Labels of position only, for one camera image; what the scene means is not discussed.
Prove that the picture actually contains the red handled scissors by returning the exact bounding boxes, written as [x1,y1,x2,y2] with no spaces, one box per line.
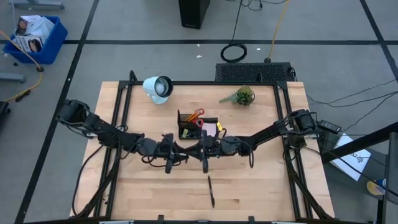
[185,107,205,128]

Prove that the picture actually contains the black metal table frame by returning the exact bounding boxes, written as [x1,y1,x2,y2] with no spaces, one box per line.
[70,70,335,224]

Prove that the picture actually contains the yellow pencil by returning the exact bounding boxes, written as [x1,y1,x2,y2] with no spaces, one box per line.
[183,110,197,124]
[185,108,200,124]

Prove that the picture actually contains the black power adapter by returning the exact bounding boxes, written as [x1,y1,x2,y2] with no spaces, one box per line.
[316,119,343,133]

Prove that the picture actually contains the dark grey post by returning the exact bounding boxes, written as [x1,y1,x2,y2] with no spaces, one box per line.
[381,131,398,224]

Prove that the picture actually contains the black mesh desk organizer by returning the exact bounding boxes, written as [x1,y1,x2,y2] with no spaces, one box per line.
[177,113,220,141]

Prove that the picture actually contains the black computer tower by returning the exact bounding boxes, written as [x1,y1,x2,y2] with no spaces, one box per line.
[178,0,211,30]

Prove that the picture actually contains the yellow hanging cable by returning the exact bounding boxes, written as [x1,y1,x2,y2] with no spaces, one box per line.
[267,0,290,63]

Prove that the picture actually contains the yellow and blue disc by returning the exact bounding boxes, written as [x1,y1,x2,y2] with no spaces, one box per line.
[366,179,386,197]

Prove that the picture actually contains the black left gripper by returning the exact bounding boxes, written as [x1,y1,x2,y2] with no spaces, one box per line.
[155,133,190,174]

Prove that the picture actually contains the blue plastic bin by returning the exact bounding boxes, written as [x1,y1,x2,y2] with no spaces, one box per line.
[2,15,69,65]

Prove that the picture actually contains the pink sticky note pad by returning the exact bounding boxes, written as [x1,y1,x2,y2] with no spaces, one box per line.
[201,123,218,138]

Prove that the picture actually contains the black coiled cable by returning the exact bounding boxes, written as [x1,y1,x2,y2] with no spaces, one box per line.
[220,0,262,64]

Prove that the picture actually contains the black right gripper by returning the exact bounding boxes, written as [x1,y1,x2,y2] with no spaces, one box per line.
[186,129,224,174]

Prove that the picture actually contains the potted green succulent plant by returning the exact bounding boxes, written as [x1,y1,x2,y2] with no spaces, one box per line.
[218,85,256,107]

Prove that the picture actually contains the white paper sheet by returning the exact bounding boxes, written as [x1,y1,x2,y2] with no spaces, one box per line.
[330,133,373,182]

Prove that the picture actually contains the black perforated metal case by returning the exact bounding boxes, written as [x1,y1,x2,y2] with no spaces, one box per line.
[215,62,296,83]

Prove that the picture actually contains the grey metal table foot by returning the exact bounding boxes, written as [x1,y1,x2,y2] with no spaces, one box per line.
[0,72,27,84]
[8,0,65,10]

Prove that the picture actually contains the white desk lamp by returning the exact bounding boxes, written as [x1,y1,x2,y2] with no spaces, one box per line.
[142,75,174,105]

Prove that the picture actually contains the white printed package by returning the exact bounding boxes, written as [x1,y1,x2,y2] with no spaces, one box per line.
[12,34,45,54]
[14,14,55,40]

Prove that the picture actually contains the yellow floor cable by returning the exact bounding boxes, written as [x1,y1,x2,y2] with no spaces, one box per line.
[0,29,44,103]

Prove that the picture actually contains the black metal beam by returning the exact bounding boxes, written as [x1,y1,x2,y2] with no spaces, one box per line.
[320,121,398,164]

